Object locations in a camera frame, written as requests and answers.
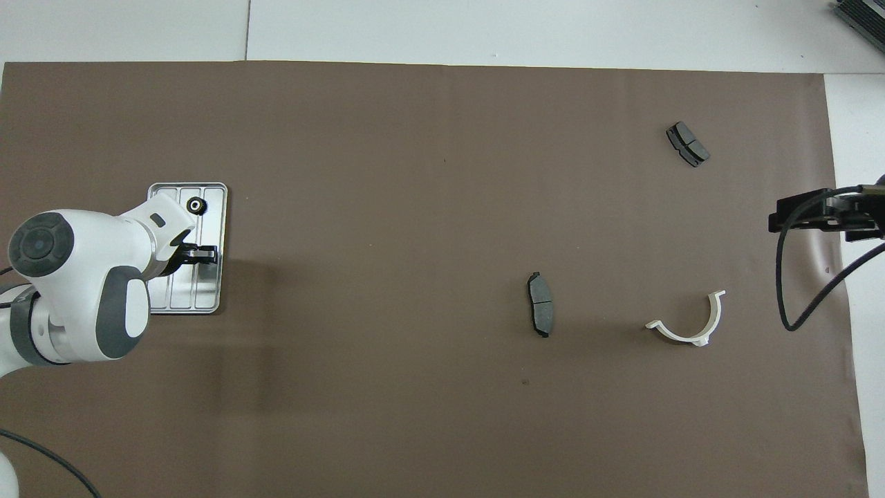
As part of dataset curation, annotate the white half ring clamp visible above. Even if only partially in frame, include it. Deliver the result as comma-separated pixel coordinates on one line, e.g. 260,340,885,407
644,290,727,347

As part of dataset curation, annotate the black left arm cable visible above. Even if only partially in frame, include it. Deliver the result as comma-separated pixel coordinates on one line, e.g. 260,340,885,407
0,427,102,498

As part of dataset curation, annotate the silver metal tray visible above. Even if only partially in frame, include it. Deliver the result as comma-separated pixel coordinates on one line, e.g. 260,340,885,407
142,182,229,315

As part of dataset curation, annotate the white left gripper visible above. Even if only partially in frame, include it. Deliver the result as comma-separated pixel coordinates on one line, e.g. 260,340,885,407
133,193,219,276

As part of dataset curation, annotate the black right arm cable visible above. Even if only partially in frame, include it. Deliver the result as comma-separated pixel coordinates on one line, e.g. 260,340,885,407
776,184,885,331

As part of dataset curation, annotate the grey brake pad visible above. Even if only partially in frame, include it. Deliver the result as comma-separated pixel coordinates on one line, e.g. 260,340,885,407
527,271,554,339
666,121,711,168

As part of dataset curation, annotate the brown paper table mat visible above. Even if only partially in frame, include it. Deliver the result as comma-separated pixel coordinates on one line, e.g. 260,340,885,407
0,61,870,498

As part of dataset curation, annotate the grey ribbed device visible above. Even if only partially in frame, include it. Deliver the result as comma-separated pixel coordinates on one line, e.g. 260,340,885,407
833,0,885,37

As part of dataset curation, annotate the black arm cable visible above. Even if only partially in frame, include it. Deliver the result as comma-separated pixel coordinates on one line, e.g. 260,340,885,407
0,427,102,498
776,184,885,331

